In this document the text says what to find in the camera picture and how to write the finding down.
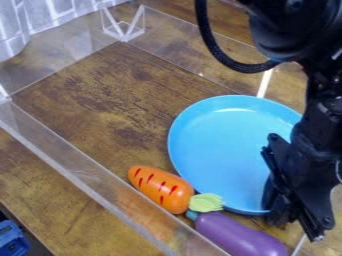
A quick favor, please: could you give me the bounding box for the clear acrylic enclosure wall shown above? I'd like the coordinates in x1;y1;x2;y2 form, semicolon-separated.
0;0;342;256

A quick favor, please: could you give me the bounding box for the orange toy carrot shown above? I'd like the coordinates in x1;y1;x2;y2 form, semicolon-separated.
129;165;224;214

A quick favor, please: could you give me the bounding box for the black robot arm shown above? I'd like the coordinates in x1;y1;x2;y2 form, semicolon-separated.
238;0;342;242

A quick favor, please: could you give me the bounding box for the white grey checked curtain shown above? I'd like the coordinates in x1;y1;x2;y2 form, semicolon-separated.
0;0;130;62

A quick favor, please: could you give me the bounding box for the black braided cable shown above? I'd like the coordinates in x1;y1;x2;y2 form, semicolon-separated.
194;0;283;74

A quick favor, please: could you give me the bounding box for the blue plastic object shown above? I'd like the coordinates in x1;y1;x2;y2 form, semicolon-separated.
0;220;30;256

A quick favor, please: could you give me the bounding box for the purple toy eggplant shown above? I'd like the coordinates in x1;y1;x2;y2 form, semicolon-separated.
186;210;289;256

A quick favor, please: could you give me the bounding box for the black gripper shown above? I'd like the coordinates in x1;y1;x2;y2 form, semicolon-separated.
261;128;342;242

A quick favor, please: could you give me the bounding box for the blue round plastic tray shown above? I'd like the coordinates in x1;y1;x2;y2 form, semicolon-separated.
168;95;301;216

